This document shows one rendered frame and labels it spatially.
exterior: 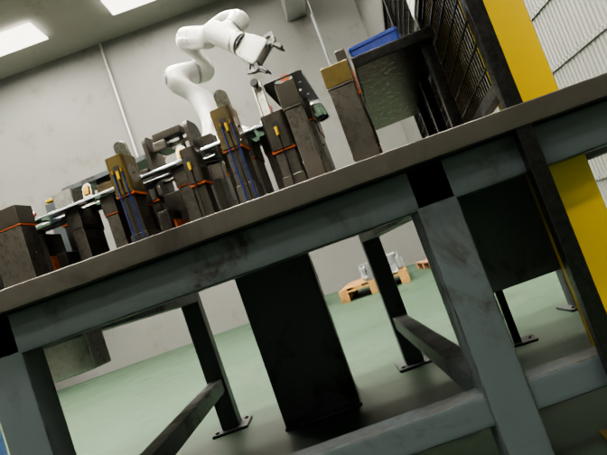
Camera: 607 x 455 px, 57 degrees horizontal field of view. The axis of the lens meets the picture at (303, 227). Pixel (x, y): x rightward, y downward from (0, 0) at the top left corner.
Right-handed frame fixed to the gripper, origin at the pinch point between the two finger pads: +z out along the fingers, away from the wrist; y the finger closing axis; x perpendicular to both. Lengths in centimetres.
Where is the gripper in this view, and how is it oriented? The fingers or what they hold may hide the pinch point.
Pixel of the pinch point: (274, 60)
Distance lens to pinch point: 202.4
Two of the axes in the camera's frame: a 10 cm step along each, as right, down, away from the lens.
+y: -5.1, 8.6, 0.5
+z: 7.5, 4.8, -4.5
